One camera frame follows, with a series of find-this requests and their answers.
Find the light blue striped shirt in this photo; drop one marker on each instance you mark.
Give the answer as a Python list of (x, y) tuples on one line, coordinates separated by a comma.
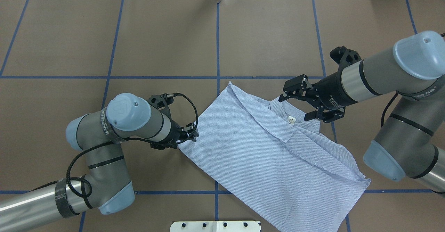
[(274, 161)]

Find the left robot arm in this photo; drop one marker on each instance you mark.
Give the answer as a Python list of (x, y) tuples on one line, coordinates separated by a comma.
[(98, 176)]

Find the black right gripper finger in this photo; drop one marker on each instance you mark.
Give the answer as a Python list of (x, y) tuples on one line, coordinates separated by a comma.
[(297, 88)]

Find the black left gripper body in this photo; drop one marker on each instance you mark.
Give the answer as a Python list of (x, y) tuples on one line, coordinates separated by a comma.
[(176, 133)]

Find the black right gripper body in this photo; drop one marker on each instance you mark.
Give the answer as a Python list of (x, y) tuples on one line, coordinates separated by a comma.
[(329, 91)]

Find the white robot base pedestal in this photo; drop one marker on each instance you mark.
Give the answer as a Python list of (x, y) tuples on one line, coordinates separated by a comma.
[(216, 226)]

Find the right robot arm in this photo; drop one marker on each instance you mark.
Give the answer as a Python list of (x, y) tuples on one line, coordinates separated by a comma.
[(413, 68)]

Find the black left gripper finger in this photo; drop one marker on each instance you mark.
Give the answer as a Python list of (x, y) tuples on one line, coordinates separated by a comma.
[(192, 132)]

